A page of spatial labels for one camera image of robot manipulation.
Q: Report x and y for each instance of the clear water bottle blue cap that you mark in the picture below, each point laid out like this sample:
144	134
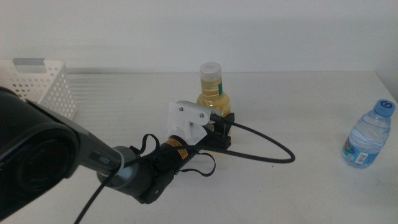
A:
368	133

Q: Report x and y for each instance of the white perforated plastic basket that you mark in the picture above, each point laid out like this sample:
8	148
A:
56	64

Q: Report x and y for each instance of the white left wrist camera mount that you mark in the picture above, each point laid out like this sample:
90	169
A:
183	115

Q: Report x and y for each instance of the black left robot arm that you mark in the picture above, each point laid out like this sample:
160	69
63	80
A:
31	140

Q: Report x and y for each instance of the yellow juice bottle white cap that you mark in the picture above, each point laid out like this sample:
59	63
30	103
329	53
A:
214	90

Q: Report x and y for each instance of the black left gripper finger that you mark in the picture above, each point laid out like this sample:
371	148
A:
229	123

